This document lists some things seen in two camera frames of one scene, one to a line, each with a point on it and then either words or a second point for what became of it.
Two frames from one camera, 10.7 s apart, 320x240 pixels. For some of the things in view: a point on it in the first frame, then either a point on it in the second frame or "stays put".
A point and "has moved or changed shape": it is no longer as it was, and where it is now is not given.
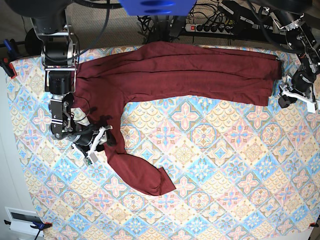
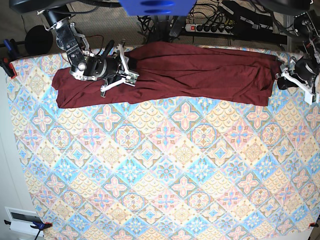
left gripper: x=94 y=138 to x=99 y=66
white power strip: x=209 y=28 stays put
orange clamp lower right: x=314 y=225 stays put
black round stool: x=33 y=45 stays put
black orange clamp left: x=8 y=67 stays put
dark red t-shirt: x=103 y=87 has moved or changed shape
